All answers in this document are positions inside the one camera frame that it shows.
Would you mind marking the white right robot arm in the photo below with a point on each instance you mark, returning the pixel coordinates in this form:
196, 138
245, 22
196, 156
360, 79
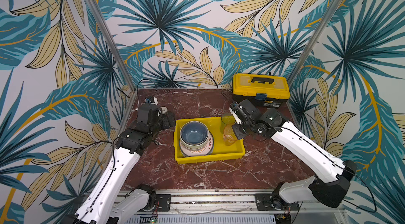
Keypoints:
330, 182

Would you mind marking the clear drinking glass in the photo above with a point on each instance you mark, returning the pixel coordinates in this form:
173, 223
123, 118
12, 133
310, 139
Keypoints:
229, 136

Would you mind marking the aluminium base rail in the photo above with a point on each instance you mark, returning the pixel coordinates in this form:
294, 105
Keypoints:
237, 201

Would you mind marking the blue textured plastic cup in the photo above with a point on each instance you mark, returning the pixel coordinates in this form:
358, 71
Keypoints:
226, 119

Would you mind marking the yellow plastic bin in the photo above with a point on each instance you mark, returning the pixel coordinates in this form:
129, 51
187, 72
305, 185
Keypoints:
220, 151

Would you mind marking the dark blue bowl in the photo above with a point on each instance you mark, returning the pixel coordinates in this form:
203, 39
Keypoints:
194, 133

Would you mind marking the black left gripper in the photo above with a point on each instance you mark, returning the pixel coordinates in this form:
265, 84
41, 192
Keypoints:
169, 120

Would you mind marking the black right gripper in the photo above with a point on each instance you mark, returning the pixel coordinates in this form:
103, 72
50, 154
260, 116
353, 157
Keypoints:
237, 118

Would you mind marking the pale green bowl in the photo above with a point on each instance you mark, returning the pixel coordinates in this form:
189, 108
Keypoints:
193, 147

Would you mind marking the yellow black plastic toolbox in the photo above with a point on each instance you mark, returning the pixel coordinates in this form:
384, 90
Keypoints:
261, 90

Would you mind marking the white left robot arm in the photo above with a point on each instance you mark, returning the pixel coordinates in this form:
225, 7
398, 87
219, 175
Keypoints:
110, 176

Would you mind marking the white plate orange sunburst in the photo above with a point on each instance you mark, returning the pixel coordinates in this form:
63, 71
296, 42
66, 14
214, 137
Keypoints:
207, 148

